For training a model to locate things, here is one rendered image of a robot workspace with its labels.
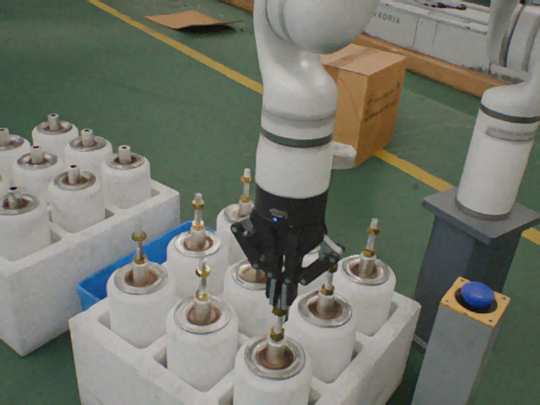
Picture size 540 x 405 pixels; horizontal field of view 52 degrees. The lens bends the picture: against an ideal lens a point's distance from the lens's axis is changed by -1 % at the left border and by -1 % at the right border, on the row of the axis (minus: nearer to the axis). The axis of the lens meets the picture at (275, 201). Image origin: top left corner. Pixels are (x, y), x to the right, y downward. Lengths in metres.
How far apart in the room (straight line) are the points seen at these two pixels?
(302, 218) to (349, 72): 1.16
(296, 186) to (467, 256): 0.51
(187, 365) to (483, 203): 0.53
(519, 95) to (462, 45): 1.90
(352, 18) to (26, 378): 0.82
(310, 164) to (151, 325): 0.40
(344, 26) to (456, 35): 2.36
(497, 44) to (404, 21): 2.14
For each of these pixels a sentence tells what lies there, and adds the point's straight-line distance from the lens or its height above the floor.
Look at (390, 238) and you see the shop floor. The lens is 1.44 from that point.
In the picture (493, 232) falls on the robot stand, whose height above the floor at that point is 0.30.
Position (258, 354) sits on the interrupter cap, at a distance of 0.71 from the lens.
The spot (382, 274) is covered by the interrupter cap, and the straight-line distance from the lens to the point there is 0.87.
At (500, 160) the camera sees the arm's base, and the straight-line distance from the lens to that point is 0.94.
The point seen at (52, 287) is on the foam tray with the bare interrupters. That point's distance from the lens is 1.06.
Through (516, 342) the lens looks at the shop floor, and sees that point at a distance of 1.24.
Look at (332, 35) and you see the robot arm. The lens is 0.47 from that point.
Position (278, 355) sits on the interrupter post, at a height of 0.26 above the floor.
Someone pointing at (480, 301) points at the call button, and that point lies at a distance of 0.74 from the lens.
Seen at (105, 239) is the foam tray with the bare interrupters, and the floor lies 0.16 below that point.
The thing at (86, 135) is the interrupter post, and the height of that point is 0.28.
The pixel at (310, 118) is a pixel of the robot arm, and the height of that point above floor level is 0.58.
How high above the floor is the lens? 0.75
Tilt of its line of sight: 30 degrees down
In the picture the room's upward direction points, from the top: 5 degrees clockwise
